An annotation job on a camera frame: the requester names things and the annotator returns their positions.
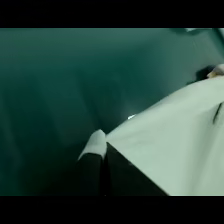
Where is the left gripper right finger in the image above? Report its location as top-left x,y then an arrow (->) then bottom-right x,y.
103,141 -> 170,197

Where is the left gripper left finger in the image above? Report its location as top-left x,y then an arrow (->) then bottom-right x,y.
68,129 -> 108,197

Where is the white shirt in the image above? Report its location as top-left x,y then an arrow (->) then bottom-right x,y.
105,75 -> 224,197

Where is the beige garment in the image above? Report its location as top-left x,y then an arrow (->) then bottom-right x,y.
206,63 -> 224,80

